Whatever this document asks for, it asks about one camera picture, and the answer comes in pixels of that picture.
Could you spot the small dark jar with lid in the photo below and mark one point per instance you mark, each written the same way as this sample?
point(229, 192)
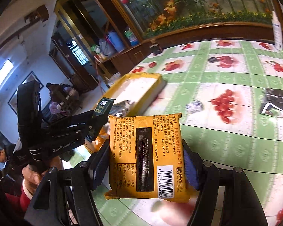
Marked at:
point(156, 49)

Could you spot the framed wall picture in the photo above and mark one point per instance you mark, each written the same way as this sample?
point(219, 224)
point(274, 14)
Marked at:
point(30, 78)

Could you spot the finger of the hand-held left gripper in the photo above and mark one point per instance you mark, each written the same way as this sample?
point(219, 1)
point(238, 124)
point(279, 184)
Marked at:
point(93, 134)
point(87, 121)

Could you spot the person's left hand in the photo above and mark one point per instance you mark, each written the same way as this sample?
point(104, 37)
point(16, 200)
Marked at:
point(31, 175)

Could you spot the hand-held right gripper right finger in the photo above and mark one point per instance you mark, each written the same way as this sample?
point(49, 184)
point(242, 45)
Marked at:
point(191, 171)

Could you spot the white spray bottle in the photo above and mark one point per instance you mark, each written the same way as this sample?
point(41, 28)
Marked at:
point(277, 35)

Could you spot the white and black wrapped candy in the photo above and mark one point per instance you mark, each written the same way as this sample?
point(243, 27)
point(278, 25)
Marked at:
point(194, 106)

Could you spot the fruit print tablecloth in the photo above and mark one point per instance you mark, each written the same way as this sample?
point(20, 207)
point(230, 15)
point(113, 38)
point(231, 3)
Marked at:
point(226, 141)

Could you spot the yellow cardboard box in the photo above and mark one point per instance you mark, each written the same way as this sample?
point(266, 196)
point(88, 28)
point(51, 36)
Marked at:
point(143, 87)

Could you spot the gold door frame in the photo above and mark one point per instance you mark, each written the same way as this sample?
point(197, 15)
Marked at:
point(61, 16)

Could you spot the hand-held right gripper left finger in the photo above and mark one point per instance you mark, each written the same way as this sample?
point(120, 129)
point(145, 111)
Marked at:
point(97, 169)

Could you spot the dark green snack packet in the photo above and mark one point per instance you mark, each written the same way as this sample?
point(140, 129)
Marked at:
point(103, 106)

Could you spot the grey blue kettle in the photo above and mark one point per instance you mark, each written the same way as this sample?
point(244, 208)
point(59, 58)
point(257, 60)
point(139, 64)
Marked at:
point(107, 48)

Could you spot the silver foil packet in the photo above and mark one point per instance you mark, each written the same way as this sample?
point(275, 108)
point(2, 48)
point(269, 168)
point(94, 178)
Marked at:
point(277, 104)

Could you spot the wooden partition cabinet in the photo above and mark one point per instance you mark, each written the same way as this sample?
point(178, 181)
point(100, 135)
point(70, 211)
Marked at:
point(141, 51)

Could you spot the flower and bamboo wall panel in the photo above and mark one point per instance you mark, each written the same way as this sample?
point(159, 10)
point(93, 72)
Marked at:
point(202, 2)

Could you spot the large orange snack packet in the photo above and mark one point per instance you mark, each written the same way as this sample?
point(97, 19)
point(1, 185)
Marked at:
point(141, 155)

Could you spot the blue thermos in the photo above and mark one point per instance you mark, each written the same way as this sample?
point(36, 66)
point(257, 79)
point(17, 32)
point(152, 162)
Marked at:
point(116, 42)

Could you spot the green plastic bag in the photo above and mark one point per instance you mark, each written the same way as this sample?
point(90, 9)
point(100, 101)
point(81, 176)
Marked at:
point(95, 49)

